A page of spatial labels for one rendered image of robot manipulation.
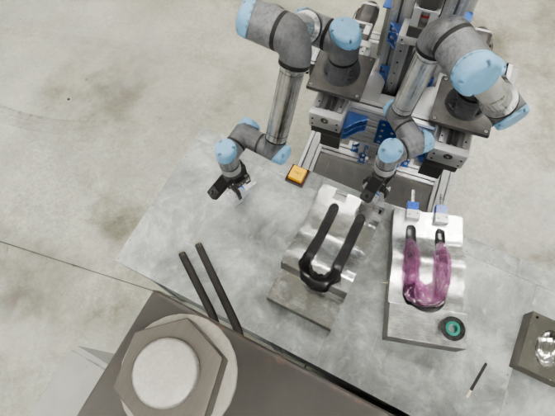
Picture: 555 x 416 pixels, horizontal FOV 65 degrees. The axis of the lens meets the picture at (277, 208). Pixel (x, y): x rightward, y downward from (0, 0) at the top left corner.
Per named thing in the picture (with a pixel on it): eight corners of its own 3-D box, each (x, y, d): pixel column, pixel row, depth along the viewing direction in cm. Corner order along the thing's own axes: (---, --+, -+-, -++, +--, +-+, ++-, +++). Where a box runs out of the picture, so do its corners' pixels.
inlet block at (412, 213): (405, 192, 176) (408, 186, 171) (418, 194, 175) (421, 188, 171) (403, 222, 171) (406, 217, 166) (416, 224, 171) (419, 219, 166)
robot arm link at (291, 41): (330, 21, 123) (291, 158, 156) (297, 7, 126) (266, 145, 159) (313, 30, 115) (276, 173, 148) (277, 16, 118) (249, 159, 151)
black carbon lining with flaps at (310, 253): (330, 203, 171) (332, 193, 163) (368, 219, 168) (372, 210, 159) (291, 281, 160) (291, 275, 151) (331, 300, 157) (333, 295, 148)
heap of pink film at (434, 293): (401, 236, 166) (405, 229, 158) (449, 243, 164) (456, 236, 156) (396, 304, 156) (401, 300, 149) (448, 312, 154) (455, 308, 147)
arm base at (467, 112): (449, 84, 170) (457, 66, 161) (489, 94, 167) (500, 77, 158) (441, 115, 165) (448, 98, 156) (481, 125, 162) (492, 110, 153)
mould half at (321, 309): (322, 192, 181) (324, 177, 169) (381, 217, 175) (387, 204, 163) (267, 300, 165) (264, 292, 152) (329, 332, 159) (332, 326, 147)
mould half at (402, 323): (391, 213, 176) (396, 201, 166) (457, 222, 173) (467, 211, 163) (381, 339, 157) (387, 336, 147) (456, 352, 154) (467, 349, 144)
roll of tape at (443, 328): (434, 334, 146) (437, 333, 143) (443, 313, 149) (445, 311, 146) (457, 347, 144) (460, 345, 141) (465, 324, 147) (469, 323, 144)
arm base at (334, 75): (329, 53, 179) (330, 35, 170) (364, 62, 177) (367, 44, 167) (317, 81, 174) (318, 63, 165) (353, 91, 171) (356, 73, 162)
